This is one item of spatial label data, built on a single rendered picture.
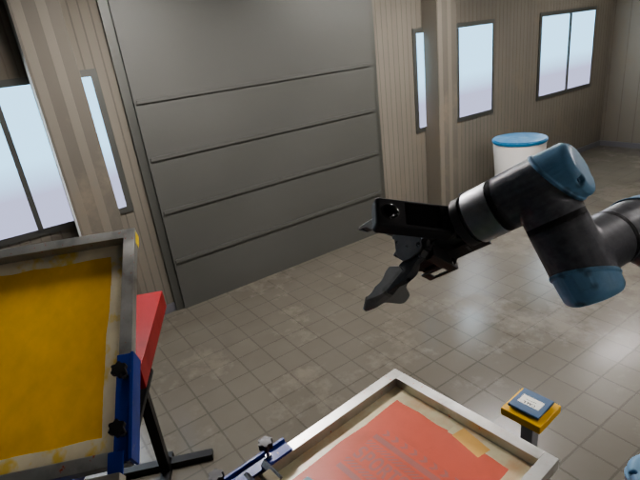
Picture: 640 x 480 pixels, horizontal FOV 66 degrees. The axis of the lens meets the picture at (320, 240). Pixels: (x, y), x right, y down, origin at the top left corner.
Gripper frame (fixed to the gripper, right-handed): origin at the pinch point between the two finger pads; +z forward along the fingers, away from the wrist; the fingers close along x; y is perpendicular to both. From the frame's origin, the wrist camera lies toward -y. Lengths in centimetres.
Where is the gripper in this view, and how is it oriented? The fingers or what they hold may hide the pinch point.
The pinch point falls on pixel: (357, 266)
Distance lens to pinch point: 80.2
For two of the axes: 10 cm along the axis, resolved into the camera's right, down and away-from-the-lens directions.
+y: 7.4, 3.5, 5.7
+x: -0.1, -8.5, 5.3
